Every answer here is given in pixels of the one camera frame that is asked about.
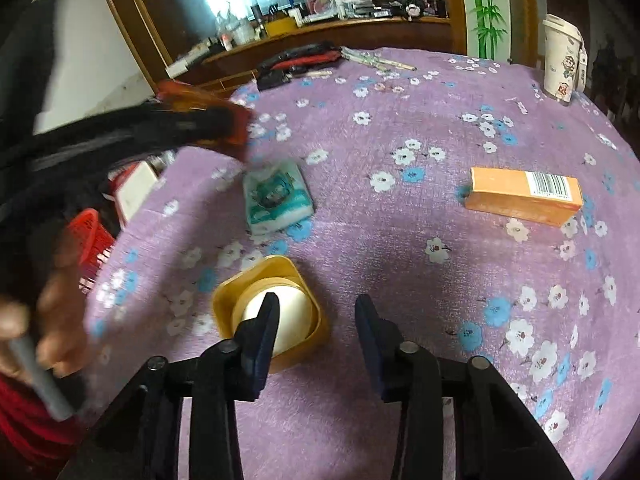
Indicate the teal white tissue packet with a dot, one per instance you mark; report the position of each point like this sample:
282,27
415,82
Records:
275,195

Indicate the yellow box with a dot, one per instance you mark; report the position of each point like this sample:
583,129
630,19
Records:
279,27

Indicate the black red tool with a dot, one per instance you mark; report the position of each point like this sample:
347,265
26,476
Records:
300,57

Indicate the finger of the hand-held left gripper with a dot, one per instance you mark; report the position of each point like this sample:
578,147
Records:
200,125

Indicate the white cartoon paper cup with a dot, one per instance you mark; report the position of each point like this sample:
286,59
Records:
560,60

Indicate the wooden counter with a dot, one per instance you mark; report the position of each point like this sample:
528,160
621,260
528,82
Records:
325,32

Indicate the gold tin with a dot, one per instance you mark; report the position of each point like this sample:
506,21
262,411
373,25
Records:
225,300

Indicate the torn red carton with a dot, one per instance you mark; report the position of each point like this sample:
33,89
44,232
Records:
122,172

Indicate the bamboo painted pillar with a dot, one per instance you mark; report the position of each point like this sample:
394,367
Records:
487,10

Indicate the dark red packet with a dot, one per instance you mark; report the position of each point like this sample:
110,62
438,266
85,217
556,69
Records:
200,94

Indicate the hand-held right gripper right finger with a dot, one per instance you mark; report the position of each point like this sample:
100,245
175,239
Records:
370,350

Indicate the person's left hand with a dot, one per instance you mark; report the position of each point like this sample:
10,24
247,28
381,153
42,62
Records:
60,305

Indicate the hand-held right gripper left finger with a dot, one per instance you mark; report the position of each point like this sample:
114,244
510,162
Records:
265,355

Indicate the person's red garment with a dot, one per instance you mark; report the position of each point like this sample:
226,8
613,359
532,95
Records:
30,425

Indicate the long white box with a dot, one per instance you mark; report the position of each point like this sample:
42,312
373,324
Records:
135,190

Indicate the black pouch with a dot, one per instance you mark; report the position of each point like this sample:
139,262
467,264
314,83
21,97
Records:
272,81

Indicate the purple floral tablecloth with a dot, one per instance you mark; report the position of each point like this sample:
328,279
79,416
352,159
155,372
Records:
400,260

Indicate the red plastic basket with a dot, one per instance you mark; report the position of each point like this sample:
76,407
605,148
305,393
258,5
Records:
90,232

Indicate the bundle of chopsticks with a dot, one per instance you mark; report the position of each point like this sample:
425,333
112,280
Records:
380,60

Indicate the orange box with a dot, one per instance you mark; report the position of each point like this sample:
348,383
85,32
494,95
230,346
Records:
505,195

